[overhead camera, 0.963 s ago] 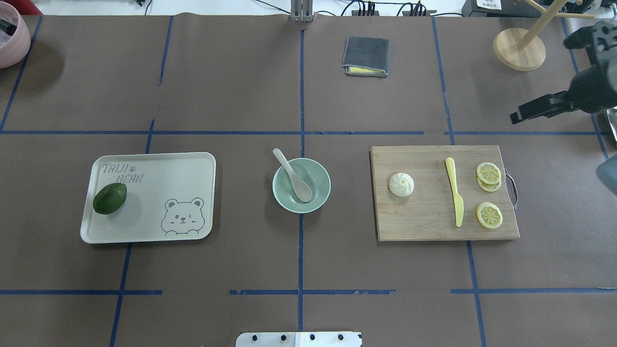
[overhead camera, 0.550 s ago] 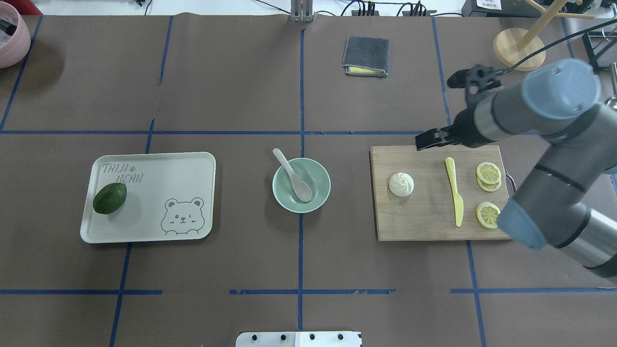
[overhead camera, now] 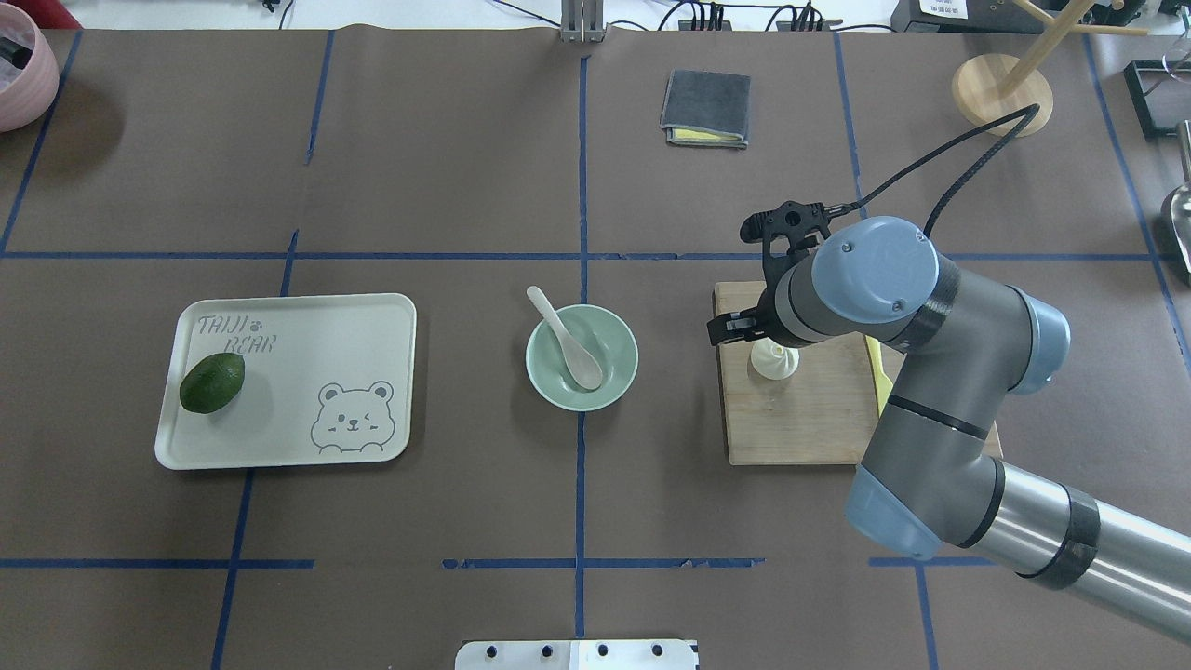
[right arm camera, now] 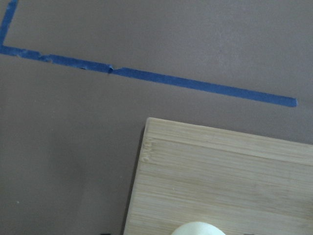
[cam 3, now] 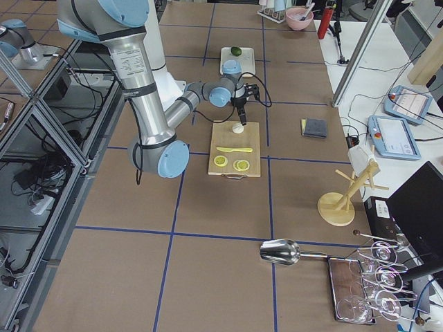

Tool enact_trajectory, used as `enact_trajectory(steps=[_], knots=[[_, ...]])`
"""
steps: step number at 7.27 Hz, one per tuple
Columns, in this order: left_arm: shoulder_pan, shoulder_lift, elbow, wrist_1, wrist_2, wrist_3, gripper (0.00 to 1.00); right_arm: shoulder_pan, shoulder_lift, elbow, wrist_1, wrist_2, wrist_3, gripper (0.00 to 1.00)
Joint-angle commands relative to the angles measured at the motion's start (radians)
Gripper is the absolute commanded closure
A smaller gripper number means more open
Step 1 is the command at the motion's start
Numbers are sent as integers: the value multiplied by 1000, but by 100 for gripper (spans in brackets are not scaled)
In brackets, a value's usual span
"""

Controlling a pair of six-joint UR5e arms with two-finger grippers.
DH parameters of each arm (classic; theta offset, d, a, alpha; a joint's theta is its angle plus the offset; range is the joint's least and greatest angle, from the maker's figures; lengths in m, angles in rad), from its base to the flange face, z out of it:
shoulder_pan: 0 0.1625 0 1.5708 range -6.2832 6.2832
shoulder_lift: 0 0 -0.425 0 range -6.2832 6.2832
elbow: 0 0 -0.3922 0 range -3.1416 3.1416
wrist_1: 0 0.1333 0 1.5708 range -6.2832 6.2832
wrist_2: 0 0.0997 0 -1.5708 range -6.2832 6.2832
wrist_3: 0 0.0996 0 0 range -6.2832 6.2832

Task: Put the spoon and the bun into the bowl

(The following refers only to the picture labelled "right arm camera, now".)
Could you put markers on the white steamed bun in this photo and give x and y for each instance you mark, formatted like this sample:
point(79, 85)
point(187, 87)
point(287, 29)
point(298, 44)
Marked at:
point(197, 228)

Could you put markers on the bamboo cutting board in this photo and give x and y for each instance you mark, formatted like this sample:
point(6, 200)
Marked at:
point(243, 184)

